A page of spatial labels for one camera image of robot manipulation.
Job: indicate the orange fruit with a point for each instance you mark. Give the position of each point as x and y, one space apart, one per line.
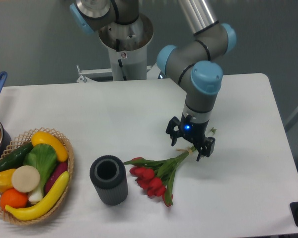
13 198

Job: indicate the dark grey ribbed vase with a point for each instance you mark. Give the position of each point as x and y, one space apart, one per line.
108 176

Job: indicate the yellow banana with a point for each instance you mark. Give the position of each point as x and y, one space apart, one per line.
46 204

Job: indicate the red tulip bouquet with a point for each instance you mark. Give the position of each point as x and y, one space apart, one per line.
157 177

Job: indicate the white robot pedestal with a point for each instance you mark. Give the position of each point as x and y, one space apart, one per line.
127 50

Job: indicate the yellow squash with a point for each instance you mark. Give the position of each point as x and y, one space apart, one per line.
42 137

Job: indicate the beige round disc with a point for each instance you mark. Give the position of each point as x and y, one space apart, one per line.
25 179

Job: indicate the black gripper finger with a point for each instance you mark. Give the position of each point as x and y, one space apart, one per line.
171 130
205 148

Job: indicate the yellow bell pepper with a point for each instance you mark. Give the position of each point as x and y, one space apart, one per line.
6 180

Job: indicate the purple sweet potato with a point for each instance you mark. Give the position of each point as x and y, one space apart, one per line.
60 168

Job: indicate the green bok choy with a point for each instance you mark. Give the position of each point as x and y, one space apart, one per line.
43 157

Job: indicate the woven wicker basket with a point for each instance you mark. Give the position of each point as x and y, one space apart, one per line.
19 141

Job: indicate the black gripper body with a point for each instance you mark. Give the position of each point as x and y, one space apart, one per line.
193 132

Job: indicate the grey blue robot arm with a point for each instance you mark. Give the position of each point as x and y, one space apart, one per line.
192 67

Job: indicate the green cucumber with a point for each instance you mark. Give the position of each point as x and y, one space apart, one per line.
15 158

